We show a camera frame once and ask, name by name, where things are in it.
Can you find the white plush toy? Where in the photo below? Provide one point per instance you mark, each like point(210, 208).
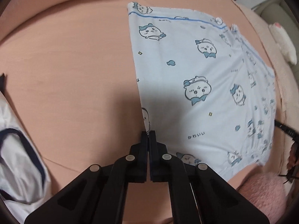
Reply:
point(283, 42)

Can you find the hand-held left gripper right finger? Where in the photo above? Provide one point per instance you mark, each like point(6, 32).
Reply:
point(153, 142)

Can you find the beige sofa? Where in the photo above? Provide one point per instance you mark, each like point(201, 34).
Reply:
point(271, 9)

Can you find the peach bed sheet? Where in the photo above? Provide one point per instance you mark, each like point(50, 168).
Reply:
point(70, 74)

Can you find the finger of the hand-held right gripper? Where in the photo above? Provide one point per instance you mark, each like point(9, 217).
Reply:
point(288, 130)

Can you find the light blue printed pajama shorts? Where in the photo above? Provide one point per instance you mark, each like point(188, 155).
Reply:
point(186, 63)

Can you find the pink fluffy cloth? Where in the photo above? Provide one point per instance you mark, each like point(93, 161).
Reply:
point(261, 196)

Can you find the white garment with navy trim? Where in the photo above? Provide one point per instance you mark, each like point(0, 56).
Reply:
point(16, 156)

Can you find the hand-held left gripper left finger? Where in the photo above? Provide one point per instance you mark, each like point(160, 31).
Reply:
point(144, 142)

